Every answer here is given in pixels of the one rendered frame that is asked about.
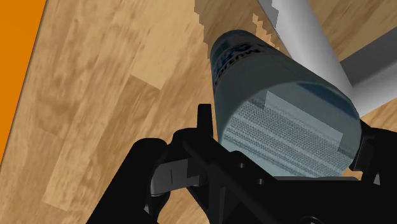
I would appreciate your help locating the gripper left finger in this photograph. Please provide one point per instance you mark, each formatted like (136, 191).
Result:
(139, 186)

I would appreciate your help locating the pale blue labelled bottle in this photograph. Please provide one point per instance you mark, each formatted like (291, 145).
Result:
(266, 93)

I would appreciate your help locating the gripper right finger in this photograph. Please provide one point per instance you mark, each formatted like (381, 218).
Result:
(383, 155)

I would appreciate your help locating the white table frame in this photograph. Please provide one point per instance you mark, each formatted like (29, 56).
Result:
(307, 40)

